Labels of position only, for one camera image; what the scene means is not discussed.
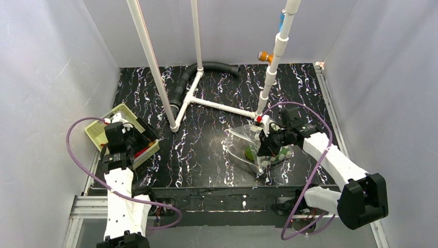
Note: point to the clear polka dot zip bag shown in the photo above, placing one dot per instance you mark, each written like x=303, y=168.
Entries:
x=238, y=138

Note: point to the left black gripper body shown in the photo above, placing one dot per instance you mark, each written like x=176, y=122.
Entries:
x=137, y=143

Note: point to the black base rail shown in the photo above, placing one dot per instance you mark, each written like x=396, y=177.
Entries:
x=227, y=206

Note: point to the blue clamp knob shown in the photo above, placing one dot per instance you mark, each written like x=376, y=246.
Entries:
x=282, y=17

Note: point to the orange clamp knob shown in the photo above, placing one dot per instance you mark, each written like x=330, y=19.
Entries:
x=263, y=56

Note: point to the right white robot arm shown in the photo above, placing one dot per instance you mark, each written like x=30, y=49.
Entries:
x=362, y=197

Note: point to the light green plastic basket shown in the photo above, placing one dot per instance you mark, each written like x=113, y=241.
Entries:
x=95, y=131

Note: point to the green fake fruit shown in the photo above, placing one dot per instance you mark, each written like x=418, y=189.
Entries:
x=250, y=152

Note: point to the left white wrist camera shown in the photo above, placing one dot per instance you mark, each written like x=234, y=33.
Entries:
x=127, y=126

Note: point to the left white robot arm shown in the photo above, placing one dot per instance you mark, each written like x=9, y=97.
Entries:
x=126, y=213

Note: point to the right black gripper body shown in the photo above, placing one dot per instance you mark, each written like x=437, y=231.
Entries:
x=266, y=143

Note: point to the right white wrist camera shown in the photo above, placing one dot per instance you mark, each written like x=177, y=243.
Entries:
x=266, y=121

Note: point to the white PVC pipe frame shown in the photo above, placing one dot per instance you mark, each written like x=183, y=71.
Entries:
x=176, y=104

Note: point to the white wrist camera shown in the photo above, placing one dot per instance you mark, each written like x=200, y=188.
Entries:
x=127, y=126
x=266, y=121

